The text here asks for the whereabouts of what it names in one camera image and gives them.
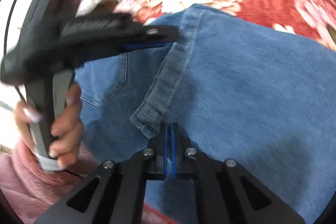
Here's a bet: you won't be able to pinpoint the wooden chair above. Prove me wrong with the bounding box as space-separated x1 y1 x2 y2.
92 0 118 14

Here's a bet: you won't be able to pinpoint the black cable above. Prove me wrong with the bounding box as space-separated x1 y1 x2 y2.
3 0 43 57

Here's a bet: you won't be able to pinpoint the person's left hand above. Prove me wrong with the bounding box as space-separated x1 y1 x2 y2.
13 82 85 171

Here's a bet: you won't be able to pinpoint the blue denim jeans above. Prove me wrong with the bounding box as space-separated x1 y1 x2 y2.
75 5 335 223

